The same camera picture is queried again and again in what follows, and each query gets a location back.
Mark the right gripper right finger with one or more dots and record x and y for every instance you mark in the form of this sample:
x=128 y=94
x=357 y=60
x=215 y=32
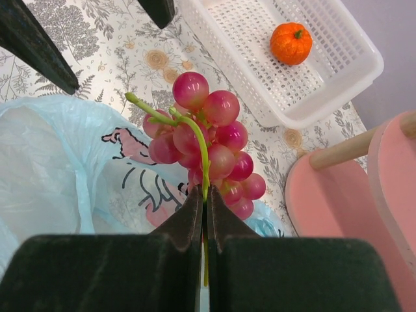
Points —
x=248 y=272

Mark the red grape bunch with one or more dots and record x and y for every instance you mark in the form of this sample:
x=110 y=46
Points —
x=201 y=132

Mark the white plastic basket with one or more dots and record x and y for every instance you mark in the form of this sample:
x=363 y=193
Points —
x=342 y=63

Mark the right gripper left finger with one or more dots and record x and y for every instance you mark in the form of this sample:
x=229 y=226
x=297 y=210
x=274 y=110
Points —
x=159 y=271

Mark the pink three-tier shelf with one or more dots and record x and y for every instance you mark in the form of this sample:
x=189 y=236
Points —
x=363 y=188

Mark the floral table mat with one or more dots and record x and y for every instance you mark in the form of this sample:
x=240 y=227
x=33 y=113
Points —
x=114 y=48

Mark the blue plastic grocery bag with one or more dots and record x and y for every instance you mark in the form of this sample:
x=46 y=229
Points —
x=70 y=166

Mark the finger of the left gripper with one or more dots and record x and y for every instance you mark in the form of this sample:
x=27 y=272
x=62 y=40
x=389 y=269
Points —
x=161 y=12
x=22 y=35

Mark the small orange toy pumpkin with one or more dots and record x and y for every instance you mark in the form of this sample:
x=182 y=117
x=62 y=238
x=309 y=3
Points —
x=291 y=43

